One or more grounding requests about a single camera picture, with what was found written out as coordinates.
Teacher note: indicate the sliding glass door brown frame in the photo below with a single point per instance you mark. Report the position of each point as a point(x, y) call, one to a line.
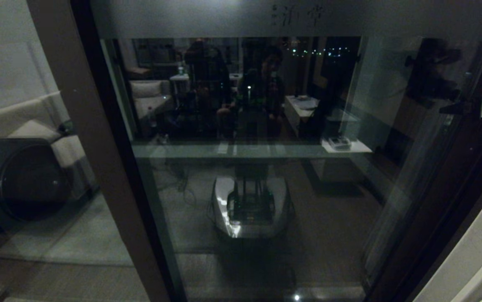
point(434, 188)

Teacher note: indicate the long brown stone sill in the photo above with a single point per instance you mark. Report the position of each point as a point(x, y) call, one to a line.
point(266, 142)

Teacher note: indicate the grey rug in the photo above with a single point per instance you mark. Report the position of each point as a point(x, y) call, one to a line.
point(65, 235)

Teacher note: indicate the fixed glass panel brown frame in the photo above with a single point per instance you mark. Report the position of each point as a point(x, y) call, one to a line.
point(117, 188)

